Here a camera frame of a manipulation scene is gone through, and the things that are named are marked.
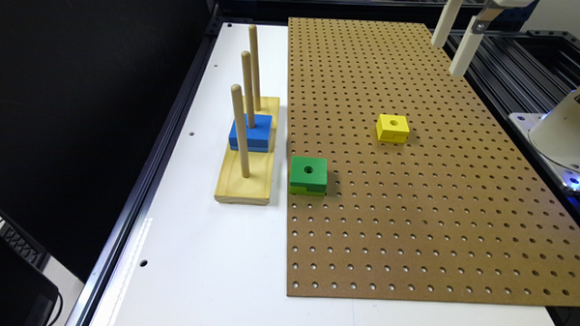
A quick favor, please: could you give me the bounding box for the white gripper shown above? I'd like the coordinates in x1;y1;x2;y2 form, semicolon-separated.
430;0;535;77

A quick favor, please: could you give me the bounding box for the green block with hole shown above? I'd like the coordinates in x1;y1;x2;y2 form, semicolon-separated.
289;156;328;196

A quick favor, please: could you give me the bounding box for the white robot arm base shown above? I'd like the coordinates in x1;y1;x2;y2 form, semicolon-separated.
509;86;580;193

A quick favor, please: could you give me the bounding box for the yellow block with hole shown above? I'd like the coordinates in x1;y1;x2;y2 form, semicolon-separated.
376;114;410;143

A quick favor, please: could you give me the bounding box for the blue block on peg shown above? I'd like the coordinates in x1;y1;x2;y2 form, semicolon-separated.
228;114;274;153

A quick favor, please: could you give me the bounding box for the brown pegboard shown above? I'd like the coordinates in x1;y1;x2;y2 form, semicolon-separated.
286;18;580;307

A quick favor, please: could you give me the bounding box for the back wooden peg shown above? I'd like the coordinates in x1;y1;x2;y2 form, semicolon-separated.
248;24;261;111

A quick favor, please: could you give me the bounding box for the wooden peg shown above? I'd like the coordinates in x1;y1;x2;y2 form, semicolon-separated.
230;83;250;178
248;24;261;111
242;50;255;129

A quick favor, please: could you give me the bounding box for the middle wooden peg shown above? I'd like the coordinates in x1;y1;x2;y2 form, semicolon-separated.
242;50;255;129

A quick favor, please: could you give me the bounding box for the front wooden peg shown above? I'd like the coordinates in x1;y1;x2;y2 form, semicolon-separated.
230;83;250;178

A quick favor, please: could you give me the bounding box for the wooden peg base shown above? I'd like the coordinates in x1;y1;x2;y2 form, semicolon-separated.
215;97;279;206

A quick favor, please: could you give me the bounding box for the black monitor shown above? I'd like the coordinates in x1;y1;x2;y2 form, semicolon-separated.
0;237;57;326

